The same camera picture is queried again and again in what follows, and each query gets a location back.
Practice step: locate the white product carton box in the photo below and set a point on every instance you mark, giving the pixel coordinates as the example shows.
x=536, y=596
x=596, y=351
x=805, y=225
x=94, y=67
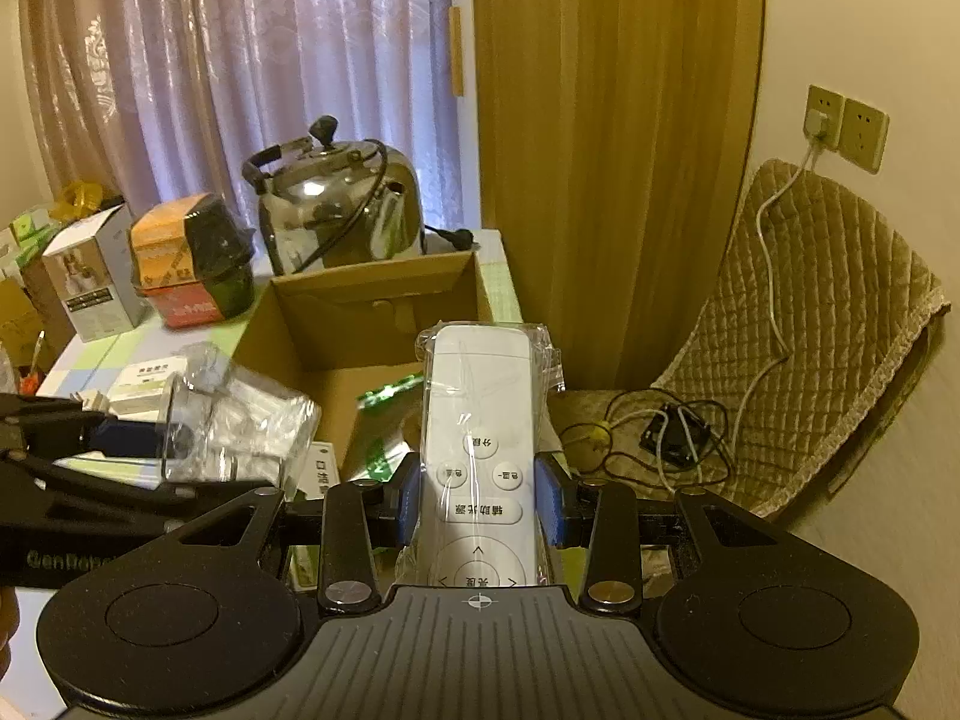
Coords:
x=90, y=266

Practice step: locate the stainless steel kettle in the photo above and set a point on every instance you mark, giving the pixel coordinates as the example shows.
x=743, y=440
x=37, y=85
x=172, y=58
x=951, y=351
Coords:
x=327, y=202

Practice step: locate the person left hand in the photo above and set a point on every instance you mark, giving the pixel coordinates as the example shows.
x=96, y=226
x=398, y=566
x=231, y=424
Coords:
x=9, y=624

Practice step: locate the green throat spray box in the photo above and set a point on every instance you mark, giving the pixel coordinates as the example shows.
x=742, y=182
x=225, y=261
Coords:
x=320, y=471

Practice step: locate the silver green foil pouch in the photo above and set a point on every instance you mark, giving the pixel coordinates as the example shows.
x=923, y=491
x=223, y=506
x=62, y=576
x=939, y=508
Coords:
x=388, y=427

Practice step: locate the brown cardboard boxes stack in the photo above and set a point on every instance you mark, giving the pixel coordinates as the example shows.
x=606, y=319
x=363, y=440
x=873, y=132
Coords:
x=26, y=317

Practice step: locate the purple curtain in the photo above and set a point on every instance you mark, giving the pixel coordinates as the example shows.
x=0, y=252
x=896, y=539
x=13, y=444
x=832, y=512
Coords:
x=157, y=99

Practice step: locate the plaid tablecloth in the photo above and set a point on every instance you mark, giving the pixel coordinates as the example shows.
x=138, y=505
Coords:
x=95, y=365

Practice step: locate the white plug adapter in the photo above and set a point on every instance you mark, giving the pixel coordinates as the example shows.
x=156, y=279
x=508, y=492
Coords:
x=92, y=400

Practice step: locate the quilted brown chair cushion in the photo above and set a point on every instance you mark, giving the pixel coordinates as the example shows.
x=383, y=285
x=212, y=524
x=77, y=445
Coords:
x=813, y=336

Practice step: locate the yellow plastic bag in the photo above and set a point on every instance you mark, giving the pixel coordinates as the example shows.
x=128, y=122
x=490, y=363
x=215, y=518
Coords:
x=76, y=201

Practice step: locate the white green medicine box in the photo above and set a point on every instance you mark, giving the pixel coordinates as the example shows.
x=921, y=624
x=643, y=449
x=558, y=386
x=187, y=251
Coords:
x=138, y=391

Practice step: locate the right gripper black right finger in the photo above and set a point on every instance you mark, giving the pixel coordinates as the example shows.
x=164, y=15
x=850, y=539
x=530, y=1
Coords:
x=749, y=616

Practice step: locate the white remote control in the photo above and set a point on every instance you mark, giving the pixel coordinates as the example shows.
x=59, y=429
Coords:
x=484, y=401

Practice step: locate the black orange food container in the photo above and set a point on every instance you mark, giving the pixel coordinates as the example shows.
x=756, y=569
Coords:
x=192, y=262

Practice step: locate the clear plastic packaging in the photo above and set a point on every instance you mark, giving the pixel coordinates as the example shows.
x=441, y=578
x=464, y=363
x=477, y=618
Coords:
x=224, y=422

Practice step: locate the double wall socket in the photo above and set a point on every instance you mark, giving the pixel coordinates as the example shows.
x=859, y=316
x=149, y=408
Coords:
x=853, y=129

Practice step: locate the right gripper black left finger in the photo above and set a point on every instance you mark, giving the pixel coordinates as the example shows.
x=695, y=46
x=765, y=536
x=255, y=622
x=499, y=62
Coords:
x=199, y=618

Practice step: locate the green tissue packs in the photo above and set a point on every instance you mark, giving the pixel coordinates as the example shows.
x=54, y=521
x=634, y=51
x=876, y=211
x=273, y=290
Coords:
x=28, y=232

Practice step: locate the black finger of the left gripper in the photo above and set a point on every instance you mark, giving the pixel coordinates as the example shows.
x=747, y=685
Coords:
x=61, y=427
x=39, y=495

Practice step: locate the open brown cardboard box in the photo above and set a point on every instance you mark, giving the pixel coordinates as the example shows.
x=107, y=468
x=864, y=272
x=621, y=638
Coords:
x=335, y=334

